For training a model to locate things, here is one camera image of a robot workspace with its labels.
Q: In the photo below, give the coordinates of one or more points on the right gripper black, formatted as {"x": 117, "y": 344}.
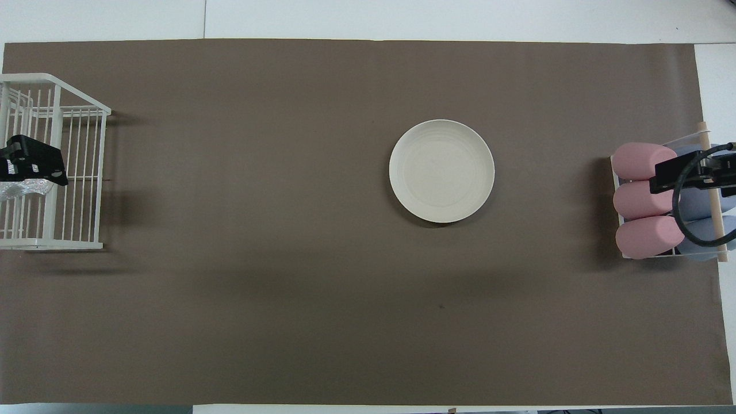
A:
{"x": 723, "y": 171}

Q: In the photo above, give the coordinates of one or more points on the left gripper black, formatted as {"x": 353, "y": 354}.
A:
{"x": 3, "y": 164}

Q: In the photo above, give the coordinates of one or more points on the cream round plate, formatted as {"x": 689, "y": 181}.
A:
{"x": 441, "y": 171}

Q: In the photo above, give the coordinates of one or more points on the blue plastic cup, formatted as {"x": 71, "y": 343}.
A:
{"x": 696, "y": 207}
{"x": 687, "y": 152}
{"x": 698, "y": 230}

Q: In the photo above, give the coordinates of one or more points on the brown table mat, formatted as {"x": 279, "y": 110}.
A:
{"x": 287, "y": 259}

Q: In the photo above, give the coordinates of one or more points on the silver mesh sponge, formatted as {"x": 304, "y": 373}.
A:
{"x": 26, "y": 188}

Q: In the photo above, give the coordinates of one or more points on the pink plastic cup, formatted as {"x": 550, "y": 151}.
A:
{"x": 647, "y": 237}
{"x": 638, "y": 161}
{"x": 635, "y": 202}

